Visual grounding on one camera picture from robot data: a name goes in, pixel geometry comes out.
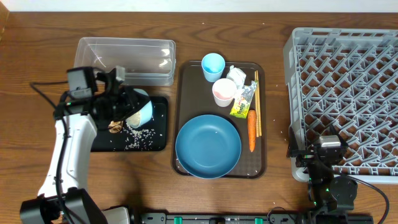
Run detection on brown mushroom piece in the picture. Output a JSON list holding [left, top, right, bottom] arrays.
[[108, 121, 123, 134]]

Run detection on light blue bowl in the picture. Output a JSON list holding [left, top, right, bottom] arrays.
[[124, 88, 153, 129]]

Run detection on orange carrot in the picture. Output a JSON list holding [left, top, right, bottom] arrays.
[[247, 110, 257, 152]]

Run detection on dark blue plate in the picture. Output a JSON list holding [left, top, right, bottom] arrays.
[[175, 114, 242, 179]]

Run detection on light blue cup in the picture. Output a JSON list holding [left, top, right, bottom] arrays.
[[201, 53, 225, 82]]

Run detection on pink cup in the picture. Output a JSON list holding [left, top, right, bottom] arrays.
[[212, 78, 237, 107]]

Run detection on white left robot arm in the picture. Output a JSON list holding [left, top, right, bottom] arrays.
[[20, 66, 150, 223]]

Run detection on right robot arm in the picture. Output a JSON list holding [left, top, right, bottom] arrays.
[[287, 126, 358, 223]]

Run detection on black waste tray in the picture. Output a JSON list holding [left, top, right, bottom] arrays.
[[91, 96, 169, 152]]

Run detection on grey dishwasher rack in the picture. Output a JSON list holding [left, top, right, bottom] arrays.
[[283, 27, 397, 184]]

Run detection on spilled rice pile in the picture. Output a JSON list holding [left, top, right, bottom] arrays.
[[107, 113, 167, 152]]

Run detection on clear plastic bin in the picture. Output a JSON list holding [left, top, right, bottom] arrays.
[[74, 37, 176, 86]]

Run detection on brown serving tray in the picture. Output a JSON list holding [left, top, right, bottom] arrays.
[[174, 60, 267, 179]]

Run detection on yellow green snack wrapper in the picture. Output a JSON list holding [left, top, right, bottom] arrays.
[[229, 81, 257, 119]]

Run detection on crumpled white tissue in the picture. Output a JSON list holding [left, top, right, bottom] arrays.
[[226, 65, 246, 89]]

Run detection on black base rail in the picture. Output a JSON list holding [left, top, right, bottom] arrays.
[[102, 205, 374, 224]]

